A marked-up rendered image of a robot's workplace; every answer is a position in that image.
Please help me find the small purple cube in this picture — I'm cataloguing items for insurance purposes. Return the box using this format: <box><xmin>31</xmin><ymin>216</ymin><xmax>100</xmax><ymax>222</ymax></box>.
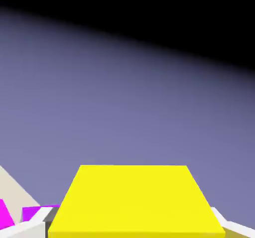
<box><xmin>22</xmin><ymin>204</ymin><xmax>61</xmax><ymax>222</ymax></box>

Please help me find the small magenta cube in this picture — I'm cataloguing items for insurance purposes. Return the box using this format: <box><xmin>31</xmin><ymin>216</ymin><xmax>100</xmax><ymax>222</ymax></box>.
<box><xmin>0</xmin><ymin>199</ymin><xmax>16</xmax><ymax>231</ymax></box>

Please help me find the small yellow cube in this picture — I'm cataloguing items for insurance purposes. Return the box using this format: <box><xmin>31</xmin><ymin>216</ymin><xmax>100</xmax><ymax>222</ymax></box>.
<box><xmin>47</xmin><ymin>164</ymin><xmax>226</xmax><ymax>238</ymax></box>

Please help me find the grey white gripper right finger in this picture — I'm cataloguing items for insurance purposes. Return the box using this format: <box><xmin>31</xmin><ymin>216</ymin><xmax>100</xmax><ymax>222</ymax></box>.
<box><xmin>210</xmin><ymin>206</ymin><xmax>255</xmax><ymax>238</ymax></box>

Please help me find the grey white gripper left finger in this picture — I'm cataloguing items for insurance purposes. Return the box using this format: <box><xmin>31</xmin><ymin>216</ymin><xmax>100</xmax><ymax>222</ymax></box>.
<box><xmin>0</xmin><ymin>206</ymin><xmax>60</xmax><ymax>238</ymax></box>

